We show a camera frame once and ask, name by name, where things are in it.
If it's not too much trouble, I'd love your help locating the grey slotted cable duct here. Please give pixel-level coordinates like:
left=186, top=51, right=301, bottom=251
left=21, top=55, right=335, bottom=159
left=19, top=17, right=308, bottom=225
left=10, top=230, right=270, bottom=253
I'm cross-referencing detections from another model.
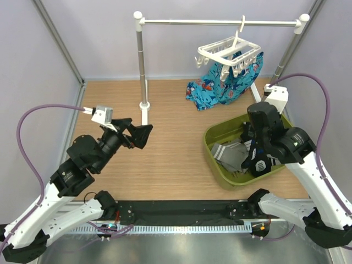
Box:
left=65, top=223, right=252, bottom=235

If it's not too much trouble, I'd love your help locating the blue patterned sock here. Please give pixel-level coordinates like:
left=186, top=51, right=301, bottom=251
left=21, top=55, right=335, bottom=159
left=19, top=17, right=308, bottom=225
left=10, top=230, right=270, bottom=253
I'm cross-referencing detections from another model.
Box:
left=185, top=52, right=264, bottom=111

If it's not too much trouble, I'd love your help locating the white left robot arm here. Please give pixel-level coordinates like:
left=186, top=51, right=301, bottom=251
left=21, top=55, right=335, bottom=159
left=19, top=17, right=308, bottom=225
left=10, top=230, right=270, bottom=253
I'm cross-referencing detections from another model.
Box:
left=1, top=118, right=153, bottom=263

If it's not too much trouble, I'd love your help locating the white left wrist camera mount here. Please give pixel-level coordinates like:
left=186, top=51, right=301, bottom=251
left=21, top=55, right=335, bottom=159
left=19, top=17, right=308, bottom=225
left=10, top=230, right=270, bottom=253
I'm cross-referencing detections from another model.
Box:
left=83, top=105, right=117, bottom=132

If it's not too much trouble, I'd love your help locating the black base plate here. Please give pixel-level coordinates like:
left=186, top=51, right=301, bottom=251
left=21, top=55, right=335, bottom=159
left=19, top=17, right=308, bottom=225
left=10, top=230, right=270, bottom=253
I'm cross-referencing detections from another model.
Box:
left=98, top=200, right=268, bottom=226

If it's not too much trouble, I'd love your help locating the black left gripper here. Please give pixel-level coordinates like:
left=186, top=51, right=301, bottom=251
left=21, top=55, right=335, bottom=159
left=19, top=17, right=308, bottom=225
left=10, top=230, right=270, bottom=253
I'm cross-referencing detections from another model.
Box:
left=94, top=118, right=153, bottom=173

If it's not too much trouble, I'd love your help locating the green plastic basket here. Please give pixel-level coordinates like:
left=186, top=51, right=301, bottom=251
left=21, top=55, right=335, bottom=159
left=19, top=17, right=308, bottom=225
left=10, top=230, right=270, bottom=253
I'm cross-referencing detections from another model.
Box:
left=203, top=114, right=284, bottom=190

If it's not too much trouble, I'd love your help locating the black sock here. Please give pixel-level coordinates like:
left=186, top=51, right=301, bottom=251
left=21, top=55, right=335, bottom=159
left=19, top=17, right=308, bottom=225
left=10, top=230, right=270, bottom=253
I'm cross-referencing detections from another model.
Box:
left=241, top=140, right=281, bottom=178
left=240, top=122, right=255, bottom=143

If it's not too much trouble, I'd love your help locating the white clip hanger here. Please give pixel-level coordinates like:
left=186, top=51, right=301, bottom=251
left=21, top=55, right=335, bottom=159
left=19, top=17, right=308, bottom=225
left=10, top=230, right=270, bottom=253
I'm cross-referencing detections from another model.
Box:
left=195, top=16, right=261, bottom=82

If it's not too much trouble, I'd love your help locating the white clothes rack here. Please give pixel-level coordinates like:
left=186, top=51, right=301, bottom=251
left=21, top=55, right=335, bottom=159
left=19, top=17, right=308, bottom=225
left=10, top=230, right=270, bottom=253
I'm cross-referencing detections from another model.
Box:
left=133, top=11, right=310, bottom=125

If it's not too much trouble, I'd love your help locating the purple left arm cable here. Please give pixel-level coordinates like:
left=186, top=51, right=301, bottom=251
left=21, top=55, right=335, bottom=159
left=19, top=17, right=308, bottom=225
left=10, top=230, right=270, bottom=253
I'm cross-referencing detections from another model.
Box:
left=0, top=103, right=135, bottom=249

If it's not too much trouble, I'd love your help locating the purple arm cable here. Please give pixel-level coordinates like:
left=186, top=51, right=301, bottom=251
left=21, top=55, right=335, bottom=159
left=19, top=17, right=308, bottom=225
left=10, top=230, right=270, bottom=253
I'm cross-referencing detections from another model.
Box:
left=0, top=103, right=135, bottom=249
left=260, top=73, right=352, bottom=250

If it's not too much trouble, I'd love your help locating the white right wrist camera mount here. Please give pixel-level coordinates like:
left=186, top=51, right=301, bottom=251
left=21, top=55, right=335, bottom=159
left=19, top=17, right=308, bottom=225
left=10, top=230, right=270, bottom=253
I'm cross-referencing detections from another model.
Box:
left=262, top=84, right=289, bottom=114

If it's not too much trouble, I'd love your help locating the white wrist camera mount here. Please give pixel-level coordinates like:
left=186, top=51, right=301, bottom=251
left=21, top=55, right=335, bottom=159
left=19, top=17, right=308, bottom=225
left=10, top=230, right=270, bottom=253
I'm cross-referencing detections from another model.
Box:
left=83, top=105, right=117, bottom=132
left=262, top=84, right=289, bottom=114

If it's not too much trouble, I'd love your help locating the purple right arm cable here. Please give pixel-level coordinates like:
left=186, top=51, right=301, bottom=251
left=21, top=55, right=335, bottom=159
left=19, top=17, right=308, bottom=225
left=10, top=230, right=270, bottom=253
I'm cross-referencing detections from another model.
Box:
left=260, top=73, right=352, bottom=250

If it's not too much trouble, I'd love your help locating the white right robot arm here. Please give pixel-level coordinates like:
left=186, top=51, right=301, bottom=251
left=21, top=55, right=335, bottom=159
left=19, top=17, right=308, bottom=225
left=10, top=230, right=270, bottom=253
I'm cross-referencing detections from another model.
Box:
left=247, top=102, right=351, bottom=249

